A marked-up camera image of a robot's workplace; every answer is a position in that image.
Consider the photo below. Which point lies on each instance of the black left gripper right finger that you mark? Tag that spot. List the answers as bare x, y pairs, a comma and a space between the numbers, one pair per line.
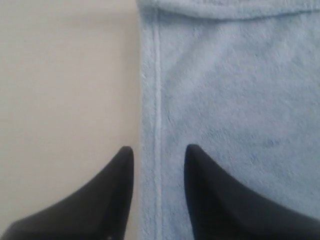
222, 208

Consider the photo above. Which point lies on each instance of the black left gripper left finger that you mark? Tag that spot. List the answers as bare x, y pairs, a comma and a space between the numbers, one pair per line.
99, 210

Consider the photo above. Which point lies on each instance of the light blue fluffy towel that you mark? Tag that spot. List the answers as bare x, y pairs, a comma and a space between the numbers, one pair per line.
241, 79

